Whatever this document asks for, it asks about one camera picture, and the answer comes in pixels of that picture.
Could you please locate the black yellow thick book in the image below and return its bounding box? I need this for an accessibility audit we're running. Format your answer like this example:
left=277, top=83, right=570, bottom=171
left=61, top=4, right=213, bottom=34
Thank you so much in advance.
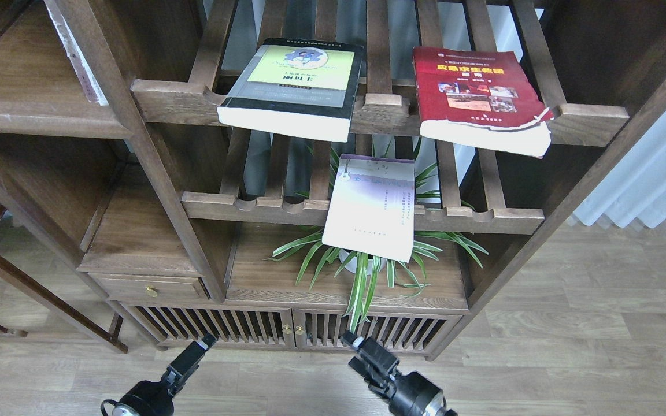
left=217, top=38, right=364, bottom=143

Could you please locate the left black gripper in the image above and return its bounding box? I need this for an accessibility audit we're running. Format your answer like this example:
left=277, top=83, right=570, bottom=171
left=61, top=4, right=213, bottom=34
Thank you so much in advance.
left=114, top=333, right=217, bottom=415

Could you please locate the dark wooden bookshelf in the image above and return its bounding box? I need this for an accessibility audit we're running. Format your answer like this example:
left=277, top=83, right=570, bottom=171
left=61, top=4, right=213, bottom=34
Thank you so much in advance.
left=0, top=1, right=666, bottom=360

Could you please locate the upright book worn spine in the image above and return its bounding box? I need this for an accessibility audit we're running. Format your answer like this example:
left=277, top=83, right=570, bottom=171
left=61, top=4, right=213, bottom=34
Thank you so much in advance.
left=45, top=0, right=109, bottom=106

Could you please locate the lavender white book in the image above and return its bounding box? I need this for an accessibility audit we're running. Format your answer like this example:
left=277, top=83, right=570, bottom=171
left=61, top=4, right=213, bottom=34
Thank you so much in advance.
left=322, top=154, right=417, bottom=262

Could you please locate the wooden furniture at left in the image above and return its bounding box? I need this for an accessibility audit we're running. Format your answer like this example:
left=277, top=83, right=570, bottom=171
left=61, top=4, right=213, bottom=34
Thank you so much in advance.
left=0, top=173, right=128, bottom=354

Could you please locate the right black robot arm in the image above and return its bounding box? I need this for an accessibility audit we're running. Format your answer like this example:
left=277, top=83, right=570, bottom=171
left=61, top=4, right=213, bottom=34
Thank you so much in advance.
left=341, top=331, right=458, bottom=415

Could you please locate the white plant pot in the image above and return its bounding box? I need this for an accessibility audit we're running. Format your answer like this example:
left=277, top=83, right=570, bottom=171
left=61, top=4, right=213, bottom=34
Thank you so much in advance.
left=338, top=248, right=387, bottom=274

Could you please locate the white curtain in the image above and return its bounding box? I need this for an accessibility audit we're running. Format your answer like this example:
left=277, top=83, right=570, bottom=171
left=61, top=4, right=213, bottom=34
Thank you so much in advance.
left=572, top=111, right=666, bottom=228

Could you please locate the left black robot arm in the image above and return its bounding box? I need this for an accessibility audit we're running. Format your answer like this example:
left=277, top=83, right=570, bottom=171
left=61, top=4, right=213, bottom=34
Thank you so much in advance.
left=100, top=333, right=217, bottom=415

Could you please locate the brass drawer knob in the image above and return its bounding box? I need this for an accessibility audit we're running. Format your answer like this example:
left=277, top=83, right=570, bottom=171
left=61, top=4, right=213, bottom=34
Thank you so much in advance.
left=145, top=286, right=159, bottom=298

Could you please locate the red cover book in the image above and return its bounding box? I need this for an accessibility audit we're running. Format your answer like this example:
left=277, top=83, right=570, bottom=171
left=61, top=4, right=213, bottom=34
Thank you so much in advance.
left=413, top=46, right=553, bottom=158

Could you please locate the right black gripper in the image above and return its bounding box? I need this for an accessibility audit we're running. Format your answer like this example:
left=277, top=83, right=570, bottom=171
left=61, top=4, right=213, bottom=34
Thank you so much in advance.
left=341, top=330, right=445, bottom=415

